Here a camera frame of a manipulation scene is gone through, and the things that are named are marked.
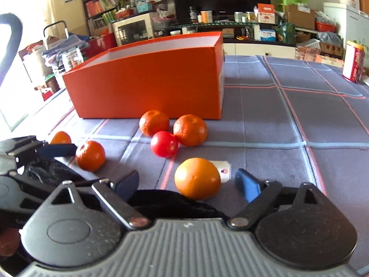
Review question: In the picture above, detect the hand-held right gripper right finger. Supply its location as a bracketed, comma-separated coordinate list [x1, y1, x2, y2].
[228, 168, 329, 229]

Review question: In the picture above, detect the red tomato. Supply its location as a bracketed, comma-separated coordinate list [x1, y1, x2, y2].
[150, 131, 179, 159]

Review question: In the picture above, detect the black cloth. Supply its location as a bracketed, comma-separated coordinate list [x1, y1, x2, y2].
[22, 158, 229, 223]

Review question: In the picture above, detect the small tangerine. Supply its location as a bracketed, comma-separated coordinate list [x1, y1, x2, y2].
[75, 140, 107, 172]
[139, 110, 170, 137]
[50, 131, 72, 145]
[173, 114, 208, 147]

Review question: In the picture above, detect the folding trolley cart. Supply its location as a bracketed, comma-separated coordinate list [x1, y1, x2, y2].
[43, 20, 90, 64]

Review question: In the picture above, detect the orange cardboard box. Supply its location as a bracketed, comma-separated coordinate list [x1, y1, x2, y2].
[62, 31, 225, 120]

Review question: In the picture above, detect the white glass-door cabinet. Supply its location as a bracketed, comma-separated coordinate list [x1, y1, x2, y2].
[111, 12, 155, 47]

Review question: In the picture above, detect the red tin can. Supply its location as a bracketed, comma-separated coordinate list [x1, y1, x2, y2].
[342, 40, 366, 83]

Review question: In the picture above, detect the white television stand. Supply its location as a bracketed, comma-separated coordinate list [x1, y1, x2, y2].
[167, 20, 298, 57]

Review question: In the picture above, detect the large orange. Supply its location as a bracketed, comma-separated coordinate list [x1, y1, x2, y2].
[174, 157, 221, 201]

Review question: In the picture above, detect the white paper tag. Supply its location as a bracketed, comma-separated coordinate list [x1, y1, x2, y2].
[209, 160, 232, 183]

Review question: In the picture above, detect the red storage box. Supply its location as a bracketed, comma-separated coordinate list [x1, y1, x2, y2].
[86, 33, 117, 59]

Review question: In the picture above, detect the red and white carton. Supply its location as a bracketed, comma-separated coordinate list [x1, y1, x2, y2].
[257, 3, 277, 24]

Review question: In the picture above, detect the black bookshelf with books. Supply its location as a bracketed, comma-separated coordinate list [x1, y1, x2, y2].
[80, 0, 135, 30]

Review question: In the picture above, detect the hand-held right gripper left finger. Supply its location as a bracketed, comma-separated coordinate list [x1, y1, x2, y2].
[52, 170, 152, 231]

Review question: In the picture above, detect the brown cardboard box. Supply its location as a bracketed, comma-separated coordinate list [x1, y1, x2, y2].
[284, 4, 316, 30]

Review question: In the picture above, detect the checked grey tablecloth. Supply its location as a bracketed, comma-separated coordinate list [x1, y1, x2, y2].
[0, 54, 369, 218]

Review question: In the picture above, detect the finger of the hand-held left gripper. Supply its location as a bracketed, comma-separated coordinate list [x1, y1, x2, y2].
[8, 170, 97, 199]
[7, 135, 78, 165]

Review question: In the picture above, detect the black curved strap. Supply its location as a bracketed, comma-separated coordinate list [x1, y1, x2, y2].
[0, 13, 24, 85]

